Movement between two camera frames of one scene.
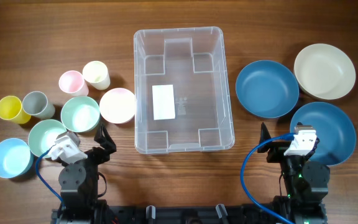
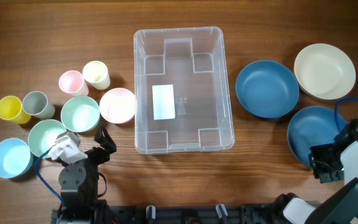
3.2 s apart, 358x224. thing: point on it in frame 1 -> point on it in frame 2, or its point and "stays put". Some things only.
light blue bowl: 11,158 stays put
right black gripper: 275,152 -> 316,156
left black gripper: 105,142 stays put
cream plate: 324,71 stays put
